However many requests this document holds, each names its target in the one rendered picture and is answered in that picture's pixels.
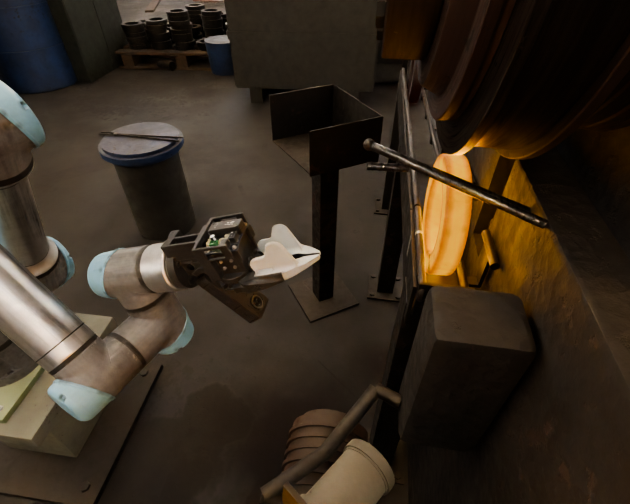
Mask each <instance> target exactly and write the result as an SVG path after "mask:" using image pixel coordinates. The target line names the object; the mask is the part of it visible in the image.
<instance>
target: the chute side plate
mask: <svg viewBox="0 0 630 504"><path fill-rule="evenodd" d="M397 100H398V127H399V139H400V137H401V147H400V153H402V154H404V155H407V156H408V141H407V129H406V117H405V105H404V93H403V81H402V70H400V75H399V82H398V98H397ZM400 181H401V209H402V236H403V285H404V280H405V277H406V284H407V305H406V309H405V314H404V324H408V321H409V317H410V314H411V310H412V306H413V302H414V298H415V294H416V290H417V278H416V253H415V233H414V223H413V203H412V188H411V176H410V168H409V171H408V172H400ZM410 236H411V240H410ZM409 241H410V245H409ZM408 245H409V249H408ZM407 250H408V254H407Z"/></svg>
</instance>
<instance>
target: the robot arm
mask: <svg viewBox="0 0 630 504"><path fill-rule="evenodd" d="M44 142H45V133H44V130H43V128H42V126H41V124H40V122H39V120H38V119H37V117H36V116H35V114H34V113H33V111H32V110H31V109H30V107H29V106H28V105H27V104H26V103H25V102H24V100H23V99H22V98H21V97H20V96H19V95H18V94H17V93H16V92H15V91H14V90H13V89H11V88H10V87H9V86H8V85H6V84H5V83H4V82H2V81H1V80H0V387H4V386H7V385H10V384H13V383H15V382H17V381H19V380H21V379H22V378H24V377H26V376H27V375H28V374H30V373H31V372H32V371H33V370H34V369H35V368H36V367H37V366H38V365H40V366H41V367H42V368H43V369H45V370H46V371H47V372H48V373H49V374H50V375H52V376H53V377H54V378H55V379H56V380H54V381H53V384H52V385H51V386H50V387H49V388H48V395H49V396H50V397H51V399H52V400H53V401H55V402H56V403H57V404H58V405H59V406H60V407H61V408H62V409H64V410H65V411H66V412H67V413H69V414H70V415H71V416H73V417H74V418H76V419H77V420H80V421H89V420H91V419H93V418H94V417H95V416H96V415H97V414H98V413H99V412H100V411H101V410H102V409H103V408H104V407H105V406H106V405H107V404H108V403H109V402H110V401H113V400H114V399H115V398H116V397H115V396H116V395H117V394H118V393H119V392H120V391H121V390H122V389H123V388H124V387H125V386H126V385H127V384H128V383H129V382H130V381H131V380H132V379H133V378H134V377H135V376H136V375H137V374H138V373H139V372H140V371H141V370H142V369H143V368H144V367H145V366H146V365H147V364H148V363H149V362H150V361H151V360H152V359H153V358H154V357H155V356H156V355H157V354H158V353H160V354H163V355H168V354H173V353H175V352H177V351H178V349H180V348H181V347H182V348H183V347H185V346H186V345H187V344H188V343H189V341H190V340H191V338H192V336H193V333H194V327H193V324H192V322H191V320H190V319H189V317H188V314H187V311H186V309H185V308H184V307H183V306H182V305H181V303H180V302H179V300H178V299H177V297H176V295H175V294H174V292H173V291H182V290H185V289H187V288H194V287H196V286H197V285H199V286H200V287H201V288H203V289H204V290H206V291H207V292H208V293H210V294H211V295H212V296H214V297H215V298H216V299H218V300H219V301H220V302H222V303H223V304H225V305H226V306H227V307H229V308H230V309H231V310H233V311H234V312H235V313H237V314H238V315H240V316H241V317H242V318H244V319H245V320H246V321H248V322H249V323H253V322H255V321H257V320H259V319H261V318H262V317H263V314H264V311H265V309H266V306H267V303H268V298H267V297H266V296H265V295H264V294H262V293H261V292H260V291H262V290H265V289H267V288H270V287H272V286H275V285H278V284H280V283H283V282H284V281H285V280H286V279H289V278H291V277H293V276H295V275H297V274H298V273H300V272H301V271H303V270H304V269H306V268H308V267H309V266H311V265H312V264H314V263H315V262H317V261H318V260H319V259H320V255H321V253H320V251H319V250H317V249H315V248H313V247H310V246H306V245H303V244H300V243H299V242H298V240H297V239H296V238H295V236H294V235H293V234H292V233H291V231H290V230H289V229H288V228H287V227H286V226H285V225H282V224H277V225H274V226H273V227H272V233H271V237H270V238H267V239H262V240H260V241H259V242H258V243H256V242H255V240H254V236H255V232H254V230H253V228H252V226H251V224H250V223H248V222H247V220H246V218H245V216H244V214H243V212H242V213H236V214H230V215H224V216H218V217H213V218H210V220H209V221H208V223H207V225H205V226H203V228H202V230H201V231H200V233H198V234H191V235H185V236H183V235H182V233H181V232H180V230H175V231H171V232H170V234H169V236H168V239H167V240H166V241H165V242H164V243H157V244H151V245H144V246H138V247H131V248H118V249H116V250H114V251H109V252H105V253H101V254H99V255H97V256H96V257H94V259H93V260H92V261H91V263H90V265H89V267H88V272H87V279H88V283H89V286H90V288H91V289H92V291H93V292H94V293H95V294H97V295H99V296H101V297H103V298H110V299H116V298H117V299H118V300H119V301H120V303H121V304H122V305H123V307H124V308H125V310H126V311H127V312H128V314H129V315H130V316H129V317H128V318H127V319H126V320H125V321H124V322H122V323H121V324H120V325H119V326H118V327H117V328H116V329H115V330H113V331H112V332H111V333H109V334H108V335H107V336H106V337H105V338H104V339H103V340H102V339H101V338H100V337H99V336H97V335H96V334H95V333H94V332H93V331H92V330H91V329H90V328H89V327H88V326H87V325H86V324H85V323H84V322H83V321H82V320H81V319H80V318H78V317H77V316H76V315H75V314H74V313H73V312H72V311H71V310H70V309H69V308H68V307H67V306H66V305H65V304H64V303H63V302H62V301H60V300H59V299H58V298H57V297H56V296H55V295H54V294H53V293H52V292H53V291H54V290H55V289H57V288H59V287H61V286H63V285H64V284H65V283H66V282H67V281H68V280H69V279H70V278H71V277H72V276H73V275H74V272H75V265H74V262H73V259H72V257H70V256H69V252H68V251H67V250H66V249H65V247H64V246H63V245H62V244H61V243H59V242H58V241H57V240H55V239H54V238H51V237H48V236H45V233H44V229H43V226H42V223H41V219H40V216H39V213H38V209H37V206H36V203H35V200H34V196H33V193H32V190H31V186H30V183H29V180H28V175H29V174H30V173H31V171H32V169H33V166H34V160H33V156H32V152H31V149H33V148H35V147H36V148H39V147H40V145H41V144H43V143H44ZM232 217H236V218H237V219H234V220H228V221H222V220H221V219H226V218H232ZM209 226H210V228H209ZM208 228H209V230H208ZM207 230H208V232H209V234H208V232H207Z"/></svg>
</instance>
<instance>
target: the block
mask: <svg viewBox="0 0 630 504"><path fill-rule="evenodd" d="M535 354H536V344H535V341H534V338H533V334H532V331H531V328H530V325H529V322H528V319H527V316H526V312H525V309H524V306H523V303H522V300H521V299H520V298H519V297H518V296H516V295H513V294H510V293H501V292H492V291H483V290H474V289H466V288H457V287H448V286H434V287H431V289H430V290H429V291H428V293H427V295H426V299H425V302H424V306H423V309H422V313H421V316H420V320H419V323H418V327H417V330H416V334H415V337H414V341H413V344H412V348H411V351H410V355H409V358H408V362H407V365H406V369H405V372H404V376H403V379H402V383H401V386H400V390H399V394H401V395H402V402H401V405H400V407H399V409H398V433H399V435H400V438H401V440H402V441H404V442H406V443H412V444H418V445H424V446H430V447H437V448H443V449H449V450H455V451H461V452H469V451H472V450H473V449H474V448H475V446H476V445H477V443H478V442H479V440H480V439H481V437H482V436H483V434H484V433H485V431H486V430H487V428H488V427H489V425H490V424H491V422H492V421H493V419H494V418H495V416H496V415H497V413H498V412H499V410H500V409H501V407H502V406H503V404H504V403H505V401H506V400H507V398H508V397H509V395H510V394H511V392H512V391H513V389H514V388H515V386H516V385H517V384H518V382H519V381H520V379H521V378H522V376H523V375H524V373H525V372H526V370H527V369H528V367H529V366H530V364H531V363H532V361H533V360H534V358H535Z"/></svg>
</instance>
